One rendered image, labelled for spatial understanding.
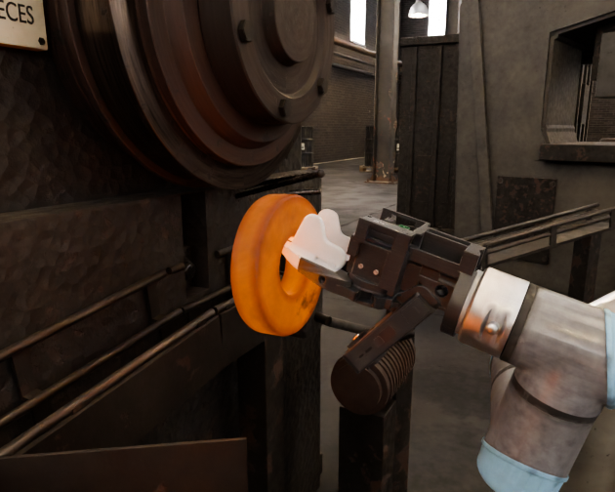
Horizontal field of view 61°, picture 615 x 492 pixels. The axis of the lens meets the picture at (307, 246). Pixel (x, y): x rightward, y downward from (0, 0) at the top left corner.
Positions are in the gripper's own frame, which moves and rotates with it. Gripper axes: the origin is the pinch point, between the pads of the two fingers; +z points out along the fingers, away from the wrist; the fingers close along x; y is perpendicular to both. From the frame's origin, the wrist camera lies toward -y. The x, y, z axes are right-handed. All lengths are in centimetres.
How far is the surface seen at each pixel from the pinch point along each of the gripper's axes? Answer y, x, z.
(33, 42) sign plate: 14.0, 5.5, 34.8
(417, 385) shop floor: -87, -135, -4
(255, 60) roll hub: 17.9, -8.1, 13.3
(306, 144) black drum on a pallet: -159, -983, 480
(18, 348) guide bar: -16.9, 15.3, 21.4
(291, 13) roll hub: 24.4, -15.8, 14.3
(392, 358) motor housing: -32, -47, -7
